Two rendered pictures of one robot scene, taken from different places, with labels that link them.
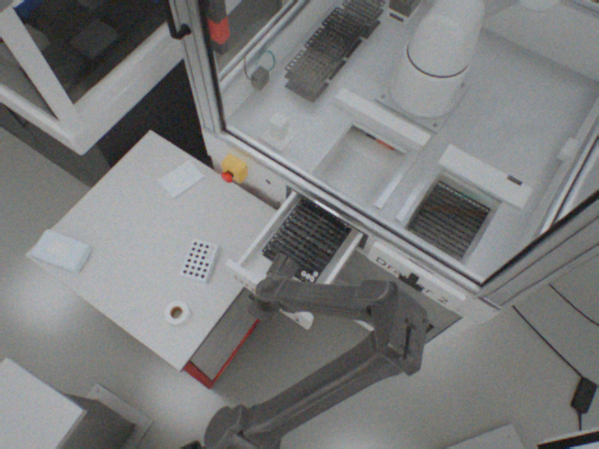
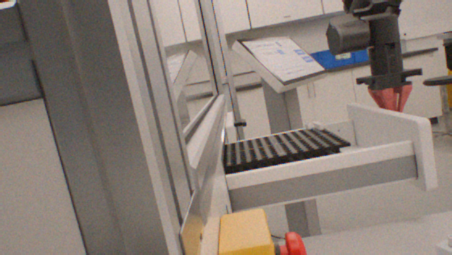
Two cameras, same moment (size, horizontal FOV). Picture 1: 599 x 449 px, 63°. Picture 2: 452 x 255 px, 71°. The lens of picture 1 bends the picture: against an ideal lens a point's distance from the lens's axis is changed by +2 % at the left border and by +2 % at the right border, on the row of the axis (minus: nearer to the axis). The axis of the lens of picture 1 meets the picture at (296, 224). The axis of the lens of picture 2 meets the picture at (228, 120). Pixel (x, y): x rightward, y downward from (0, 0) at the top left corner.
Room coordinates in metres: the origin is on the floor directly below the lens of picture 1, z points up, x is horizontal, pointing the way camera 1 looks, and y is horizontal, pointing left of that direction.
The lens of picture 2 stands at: (0.91, 0.45, 1.04)
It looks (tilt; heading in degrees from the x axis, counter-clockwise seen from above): 8 degrees down; 241
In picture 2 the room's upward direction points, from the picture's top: 11 degrees counter-clockwise
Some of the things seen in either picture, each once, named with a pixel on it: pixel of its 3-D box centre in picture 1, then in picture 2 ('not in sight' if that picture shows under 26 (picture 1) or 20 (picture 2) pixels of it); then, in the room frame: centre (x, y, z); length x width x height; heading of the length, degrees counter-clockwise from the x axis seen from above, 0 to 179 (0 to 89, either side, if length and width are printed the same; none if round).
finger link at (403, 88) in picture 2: not in sight; (387, 100); (0.34, 0.06, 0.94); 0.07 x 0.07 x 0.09; 59
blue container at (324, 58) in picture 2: not in sight; (336, 57); (-2.28, -2.32, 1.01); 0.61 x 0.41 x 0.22; 153
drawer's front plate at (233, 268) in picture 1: (269, 295); (382, 137); (0.39, 0.06, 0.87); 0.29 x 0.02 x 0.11; 59
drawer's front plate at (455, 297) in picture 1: (414, 276); (232, 135); (0.47, -0.35, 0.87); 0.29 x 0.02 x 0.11; 59
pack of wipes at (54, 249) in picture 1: (62, 251); not in sight; (0.51, 0.72, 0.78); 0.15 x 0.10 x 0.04; 73
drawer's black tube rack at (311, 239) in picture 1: (307, 241); (278, 160); (0.56, -0.04, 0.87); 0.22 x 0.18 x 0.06; 149
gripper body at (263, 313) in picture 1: (268, 298); (386, 64); (0.34, 0.06, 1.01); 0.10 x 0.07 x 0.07; 149
